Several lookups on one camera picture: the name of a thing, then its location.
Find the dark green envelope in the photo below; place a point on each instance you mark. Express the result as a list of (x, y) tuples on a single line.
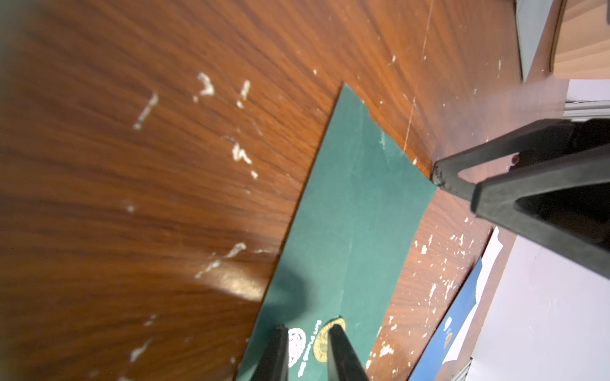
[(349, 239)]

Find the navy blue envelope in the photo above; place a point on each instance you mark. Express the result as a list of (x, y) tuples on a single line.
[(441, 341)]

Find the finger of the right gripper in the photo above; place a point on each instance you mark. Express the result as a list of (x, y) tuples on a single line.
[(561, 204), (535, 143)]

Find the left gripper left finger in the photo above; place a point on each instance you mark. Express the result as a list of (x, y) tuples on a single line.
[(273, 365)]

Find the mint green envelope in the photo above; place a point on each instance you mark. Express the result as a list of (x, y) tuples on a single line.
[(531, 18)]

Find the cream yellow envelope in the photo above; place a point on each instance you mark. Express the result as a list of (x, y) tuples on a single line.
[(476, 290)]

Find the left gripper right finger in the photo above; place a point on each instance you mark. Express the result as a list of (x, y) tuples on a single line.
[(342, 361)]

